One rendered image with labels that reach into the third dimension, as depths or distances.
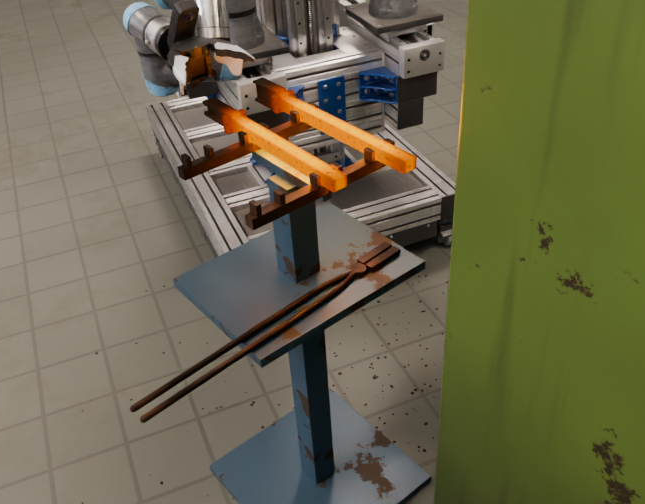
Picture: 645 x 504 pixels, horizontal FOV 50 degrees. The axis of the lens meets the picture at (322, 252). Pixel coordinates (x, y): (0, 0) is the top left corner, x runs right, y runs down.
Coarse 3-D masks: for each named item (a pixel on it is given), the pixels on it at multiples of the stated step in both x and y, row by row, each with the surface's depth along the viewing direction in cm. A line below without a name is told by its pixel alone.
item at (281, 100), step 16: (256, 80) 142; (272, 96) 137; (288, 96) 138; (288, 112) 136; (304, 112) 132; (320, 112) 131; (320, 128) 130; (336, 128) 125; (352, 128) 125; (352, 144) 124; (368, 144) 120; (384, 144) 120; (384, 160) 118; (400, 160) 115; (416, 160) 116
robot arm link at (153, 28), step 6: (156, 18) 142; (162, 18) 142; (168, 18) 143; (150, 24) 142; (156, 24) 141; (162, 24) 140; (168, 24) 140; (150, 30) 141; (156, 30) 140; (150, 36) 141; (156, 36) 140; (150, 42) 142; (150, 48) 144
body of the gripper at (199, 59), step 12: (192, 36) 137; (156, 48) 141; (168, 48) 141; (180, 48) 133; (192, 48) 133; (204, 48) 134; (192, 60) 134; (204, 60) 137; (192, 72) 136; (204, 72) 138; (192, 84) 137
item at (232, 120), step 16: (208, 112) 138; (224, 112) 133; (240, 112) 132; (224, 128) 132; (240, 128) 129; (256, 128) 127; (256, 144) 126; (272, 144) 122; (288, 144) 122; (288, 160) 120; (304, 160) 117; (320, 160) 116; (336, 176) 112
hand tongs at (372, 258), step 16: (368, 256) 137; (384, 256) 137; (352, 272) 134; (320, 288) 131; (336, 288) 130; (320, 304) 128; (272, 320) 125; (288, 320) 124; (240, 336) 121; (272, 336) 121; (224, 352) 119; (240, 352) 118; (192, 368) 116; (224, 368) 116; (176, 384) 114; (192, 384) 113; (144, 400) 111; (176, 400) 111; (144, 416) 108
